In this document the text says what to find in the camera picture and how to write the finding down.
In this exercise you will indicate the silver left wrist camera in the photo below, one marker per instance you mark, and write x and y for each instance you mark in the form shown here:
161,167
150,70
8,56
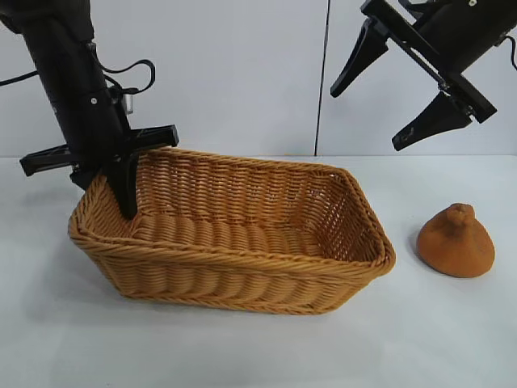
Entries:
128,103

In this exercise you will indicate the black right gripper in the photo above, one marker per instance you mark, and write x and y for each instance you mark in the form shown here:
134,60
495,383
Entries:
456,36

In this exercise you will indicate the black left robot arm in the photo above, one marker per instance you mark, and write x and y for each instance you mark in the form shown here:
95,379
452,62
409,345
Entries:
48,20

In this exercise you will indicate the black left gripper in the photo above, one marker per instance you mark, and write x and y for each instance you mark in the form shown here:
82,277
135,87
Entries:
81,105

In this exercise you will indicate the tan woven wicker basket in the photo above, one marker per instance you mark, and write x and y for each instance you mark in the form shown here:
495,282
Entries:
242,250

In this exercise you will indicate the brown cone-shaped bread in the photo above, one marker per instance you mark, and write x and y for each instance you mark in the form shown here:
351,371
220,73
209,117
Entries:
456,248

